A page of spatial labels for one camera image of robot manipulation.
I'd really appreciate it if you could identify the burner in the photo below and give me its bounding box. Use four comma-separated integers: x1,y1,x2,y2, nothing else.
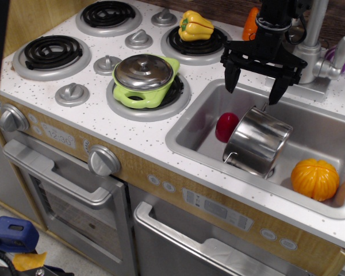
160,26,231,66
106,74,191,122
75,1,142,37
12,35,91,82

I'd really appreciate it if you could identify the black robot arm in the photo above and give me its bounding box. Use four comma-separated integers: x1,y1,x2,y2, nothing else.
221,1,312,105

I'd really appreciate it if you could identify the front left burner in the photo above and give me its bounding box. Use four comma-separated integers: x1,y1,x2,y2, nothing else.
12,35,91,82

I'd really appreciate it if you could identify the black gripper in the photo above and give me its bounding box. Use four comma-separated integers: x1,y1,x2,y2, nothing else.
221,27,307,105

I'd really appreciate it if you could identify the silver toy faucet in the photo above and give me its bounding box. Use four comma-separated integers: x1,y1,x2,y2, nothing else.
285,1,345,102

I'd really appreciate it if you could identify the orange toy pumpkin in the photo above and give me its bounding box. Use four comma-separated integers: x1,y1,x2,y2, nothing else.
290,159,340,201

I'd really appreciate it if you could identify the blue clamp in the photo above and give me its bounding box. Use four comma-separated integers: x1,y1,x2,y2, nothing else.
0,216,39,253

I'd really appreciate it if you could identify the back left burner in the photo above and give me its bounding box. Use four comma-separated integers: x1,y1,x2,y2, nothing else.
75,1,142,37

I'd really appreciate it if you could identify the red toy cup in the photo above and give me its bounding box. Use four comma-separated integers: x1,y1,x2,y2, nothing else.
215,112,239,143

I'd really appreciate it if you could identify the yellow toy bell pepper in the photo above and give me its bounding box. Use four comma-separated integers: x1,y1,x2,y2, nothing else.
178,10,214,42

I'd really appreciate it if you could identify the orange toy carrot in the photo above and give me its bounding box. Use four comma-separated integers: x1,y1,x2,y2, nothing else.
242,7,259,41

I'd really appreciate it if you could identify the silver pot lid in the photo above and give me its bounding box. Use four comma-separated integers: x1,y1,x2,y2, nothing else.
113,54,174,91

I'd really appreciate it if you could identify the stainless steel pot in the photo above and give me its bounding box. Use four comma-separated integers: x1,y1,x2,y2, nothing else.
223,106,293,179

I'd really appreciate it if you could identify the silver sink basin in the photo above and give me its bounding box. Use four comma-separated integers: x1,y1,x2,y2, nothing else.
166,79,345,219

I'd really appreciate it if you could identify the grey stovetop knob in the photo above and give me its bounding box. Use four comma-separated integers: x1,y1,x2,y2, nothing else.
93,55,121,76
55,83,90,107
151,8,177,27
125,29,153,50

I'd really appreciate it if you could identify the green toy pot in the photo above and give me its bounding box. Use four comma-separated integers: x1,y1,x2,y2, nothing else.
113,55,180,109

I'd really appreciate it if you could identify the silver oven knob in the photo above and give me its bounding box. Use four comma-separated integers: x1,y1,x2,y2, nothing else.
87,145,121,177
0,103,29,132

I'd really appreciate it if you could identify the toy dishwasher door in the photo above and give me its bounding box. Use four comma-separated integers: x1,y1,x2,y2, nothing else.
133,186,314,276

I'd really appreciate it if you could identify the toy oven door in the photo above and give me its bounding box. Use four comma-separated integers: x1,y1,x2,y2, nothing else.
3,133,137,275

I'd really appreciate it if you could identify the front right burner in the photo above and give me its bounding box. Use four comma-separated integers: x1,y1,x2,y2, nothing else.
106,74,191,122

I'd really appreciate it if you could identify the yellow cloth piece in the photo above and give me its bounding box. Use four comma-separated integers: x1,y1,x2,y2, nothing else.
12,252,47,271

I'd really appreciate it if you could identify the back right burner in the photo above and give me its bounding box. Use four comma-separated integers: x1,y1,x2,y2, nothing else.
160,26,231,66

